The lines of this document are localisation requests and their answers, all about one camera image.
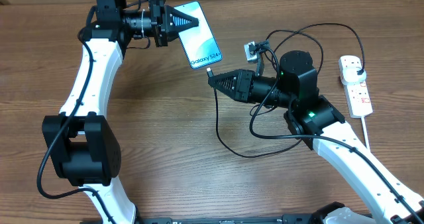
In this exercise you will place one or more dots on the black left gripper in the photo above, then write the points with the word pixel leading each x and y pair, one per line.
pixel 171 15

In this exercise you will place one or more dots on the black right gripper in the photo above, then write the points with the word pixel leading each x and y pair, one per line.
pixel 244 80

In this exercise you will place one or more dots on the Samsung Galaxy smartphone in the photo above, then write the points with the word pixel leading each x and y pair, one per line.
pixel 199 44

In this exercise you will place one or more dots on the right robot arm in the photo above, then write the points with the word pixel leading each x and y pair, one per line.
pixel 314 120

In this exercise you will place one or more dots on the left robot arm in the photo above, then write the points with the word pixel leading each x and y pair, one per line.
pixel 80 143

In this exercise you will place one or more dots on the white charger plug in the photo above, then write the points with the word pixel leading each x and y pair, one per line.
pixel 350 76

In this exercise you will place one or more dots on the white power strip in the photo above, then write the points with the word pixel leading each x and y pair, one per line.
pixel 357 95

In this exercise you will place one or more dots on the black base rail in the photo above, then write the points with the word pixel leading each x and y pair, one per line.
pixel 287 218

